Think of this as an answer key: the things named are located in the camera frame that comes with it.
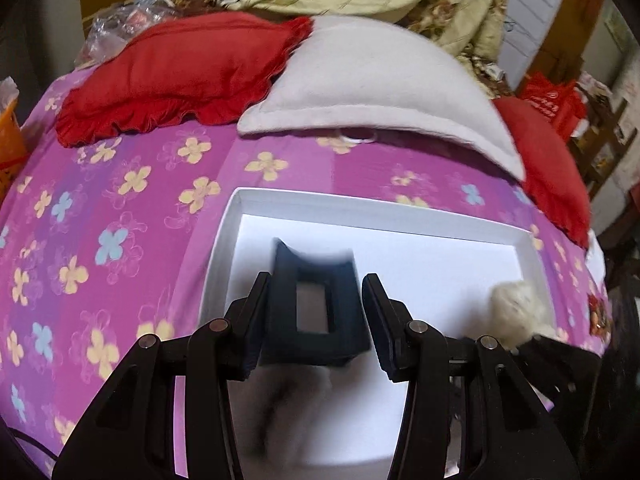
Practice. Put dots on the red ruffled pillow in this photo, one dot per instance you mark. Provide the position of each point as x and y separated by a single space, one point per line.
175 75
540 160

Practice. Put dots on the white shallow box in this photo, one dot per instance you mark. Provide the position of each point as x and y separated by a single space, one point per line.
425 270

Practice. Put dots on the white pillow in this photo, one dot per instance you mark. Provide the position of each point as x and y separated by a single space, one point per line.
375 75

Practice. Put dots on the red shopping bag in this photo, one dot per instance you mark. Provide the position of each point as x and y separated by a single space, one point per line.
550 100

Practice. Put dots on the red snack packets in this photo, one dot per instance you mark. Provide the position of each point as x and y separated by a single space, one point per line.
597 315

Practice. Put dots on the clear plastic bag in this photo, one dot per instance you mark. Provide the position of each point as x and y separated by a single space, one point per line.
110 25

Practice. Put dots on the white plastic bag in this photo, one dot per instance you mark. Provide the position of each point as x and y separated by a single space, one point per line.
9 92

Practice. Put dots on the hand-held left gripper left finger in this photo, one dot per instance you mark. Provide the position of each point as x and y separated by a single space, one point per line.
252 322

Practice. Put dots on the cream dotted scrunchie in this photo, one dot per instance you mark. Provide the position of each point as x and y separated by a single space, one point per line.
515 310

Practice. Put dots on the blue hair claw clip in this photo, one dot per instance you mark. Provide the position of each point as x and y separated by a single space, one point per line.
340 342

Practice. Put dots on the purple floral bedsheet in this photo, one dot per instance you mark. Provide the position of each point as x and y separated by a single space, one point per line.
125 220

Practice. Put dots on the wooden shelf rack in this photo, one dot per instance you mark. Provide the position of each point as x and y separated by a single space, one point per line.
605 135

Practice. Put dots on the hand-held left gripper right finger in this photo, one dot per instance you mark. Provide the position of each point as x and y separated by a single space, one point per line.
381 322

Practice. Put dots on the orange plastic basket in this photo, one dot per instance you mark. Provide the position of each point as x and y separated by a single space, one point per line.
10 145

